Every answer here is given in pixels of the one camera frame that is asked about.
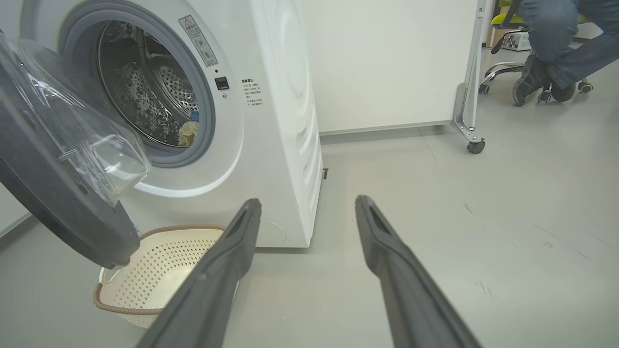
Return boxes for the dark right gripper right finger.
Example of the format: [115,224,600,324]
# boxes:
[355,195,484,348]

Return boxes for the cream perforated laundry basket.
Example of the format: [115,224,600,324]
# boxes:
[93,225,240,329]

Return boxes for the small white box device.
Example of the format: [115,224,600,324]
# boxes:
[501,31,531,51]

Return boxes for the white front-load washing machine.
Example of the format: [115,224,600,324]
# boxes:
[19,0,324,248]

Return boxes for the white partition board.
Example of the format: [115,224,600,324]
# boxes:
[302,0,484,136]

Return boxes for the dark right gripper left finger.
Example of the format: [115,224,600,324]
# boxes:
[137,198,262,348]

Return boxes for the washing machine door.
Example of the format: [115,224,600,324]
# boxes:
[0,31,152,269]

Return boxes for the grey warning label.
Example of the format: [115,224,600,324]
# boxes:
[179,14,218,67]

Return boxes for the green office chair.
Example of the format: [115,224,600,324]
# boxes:
[479,0,594,103]

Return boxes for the cream garment with blue cuffs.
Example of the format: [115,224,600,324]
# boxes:
[178,110,200,147]

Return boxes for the person in blue jeans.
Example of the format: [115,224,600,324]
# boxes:
[513,0,619,107]

